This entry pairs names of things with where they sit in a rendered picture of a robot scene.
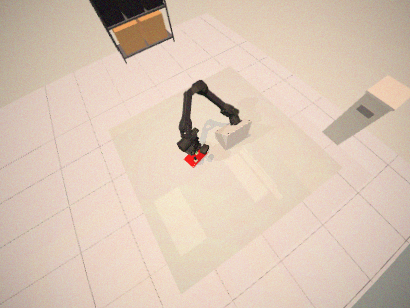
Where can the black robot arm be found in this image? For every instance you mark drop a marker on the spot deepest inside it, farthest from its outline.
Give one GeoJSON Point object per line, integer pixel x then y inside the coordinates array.
{"type": "Point", "coordinates": [185, 124]}

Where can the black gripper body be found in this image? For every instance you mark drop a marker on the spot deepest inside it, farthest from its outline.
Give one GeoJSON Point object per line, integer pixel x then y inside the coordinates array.
{"type": "Point", "coordinates": [203, 149]}

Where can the red circuit board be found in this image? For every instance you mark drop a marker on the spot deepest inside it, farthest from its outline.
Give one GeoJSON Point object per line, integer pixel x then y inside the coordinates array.
{"type": "Point", "coordinates": [193, 160]}

